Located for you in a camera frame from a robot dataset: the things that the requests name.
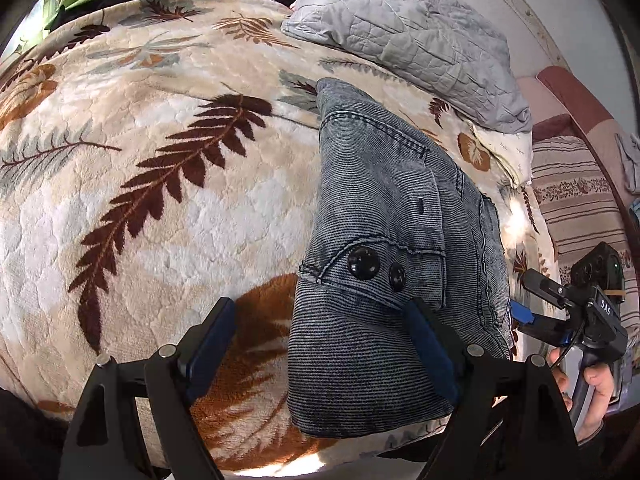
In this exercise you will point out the grey quilted pillow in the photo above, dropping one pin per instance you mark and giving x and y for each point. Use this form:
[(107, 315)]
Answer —
[(415, 35)]

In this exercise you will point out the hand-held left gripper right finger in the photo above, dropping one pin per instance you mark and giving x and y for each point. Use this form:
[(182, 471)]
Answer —
[(430, 350)]

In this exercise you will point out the grey cloth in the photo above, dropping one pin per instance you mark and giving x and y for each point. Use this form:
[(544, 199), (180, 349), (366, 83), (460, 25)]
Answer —
[(629, 160)]

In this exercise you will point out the person's right forearm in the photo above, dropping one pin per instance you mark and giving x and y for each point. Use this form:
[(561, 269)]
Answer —
[(600, 452)]

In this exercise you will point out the white leaf print pillow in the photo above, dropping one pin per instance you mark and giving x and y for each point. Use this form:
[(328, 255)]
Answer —
[(510, 152)]

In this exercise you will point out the person's right hand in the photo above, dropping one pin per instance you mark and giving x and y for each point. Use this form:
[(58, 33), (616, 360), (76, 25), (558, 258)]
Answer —
[(597, 385)]

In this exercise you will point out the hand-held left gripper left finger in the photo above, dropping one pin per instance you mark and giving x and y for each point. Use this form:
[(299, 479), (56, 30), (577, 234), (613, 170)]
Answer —
[(210, 345)]

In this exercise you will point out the leaf print fleece blanket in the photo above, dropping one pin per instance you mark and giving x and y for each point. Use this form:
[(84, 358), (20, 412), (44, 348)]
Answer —
[(175, 235)]

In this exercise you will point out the maroon pink cushion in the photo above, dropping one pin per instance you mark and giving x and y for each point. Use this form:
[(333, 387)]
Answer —
[(575, 100)]

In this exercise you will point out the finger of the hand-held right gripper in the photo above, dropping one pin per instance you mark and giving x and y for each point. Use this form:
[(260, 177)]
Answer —
[(545, 287), (537, 325)]

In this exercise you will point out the grey denim pants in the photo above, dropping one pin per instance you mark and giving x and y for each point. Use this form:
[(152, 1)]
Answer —
[(380, 200)]

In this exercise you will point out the striped floral cushion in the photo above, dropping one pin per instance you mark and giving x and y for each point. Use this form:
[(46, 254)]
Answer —
[(575, 200)]

